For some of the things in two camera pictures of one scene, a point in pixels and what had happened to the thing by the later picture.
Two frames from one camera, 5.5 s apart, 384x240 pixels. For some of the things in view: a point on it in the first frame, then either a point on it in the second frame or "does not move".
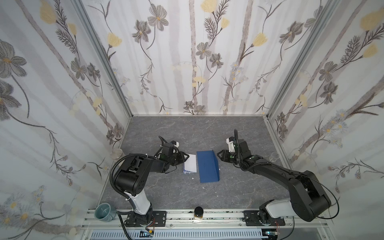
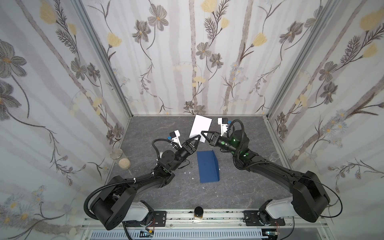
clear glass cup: [274, 157] does not move
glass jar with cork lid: [116, 153] does not move
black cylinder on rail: [198, 213] does not move
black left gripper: [177, 156] → [187, 147]
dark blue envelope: [208, 166] does not move
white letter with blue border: [190, 165] → [201, 124]
